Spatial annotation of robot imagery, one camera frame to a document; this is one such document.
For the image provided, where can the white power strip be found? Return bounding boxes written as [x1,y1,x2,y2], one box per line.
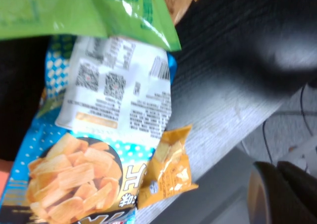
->
[284,134,317,175]

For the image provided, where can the small orange cracker packet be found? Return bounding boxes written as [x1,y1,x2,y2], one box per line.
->
[137,124,199,210]

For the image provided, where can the brown biscuit pack with picture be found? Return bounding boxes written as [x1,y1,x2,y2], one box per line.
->
[158,0,194,25]

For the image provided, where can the blue chips bag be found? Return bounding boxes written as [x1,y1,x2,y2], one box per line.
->
[0,34,178,224]

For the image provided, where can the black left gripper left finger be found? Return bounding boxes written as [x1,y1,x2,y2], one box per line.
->
[248,161,317,224]

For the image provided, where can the green chips bag with barcode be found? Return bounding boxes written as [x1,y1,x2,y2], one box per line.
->
[0,0,181,52]

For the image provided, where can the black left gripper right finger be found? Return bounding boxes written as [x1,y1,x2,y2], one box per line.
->
[277,161,317,217]

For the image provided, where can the black floor cable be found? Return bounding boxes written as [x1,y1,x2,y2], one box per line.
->
[300,85,314,137]
[262,118,274,165]

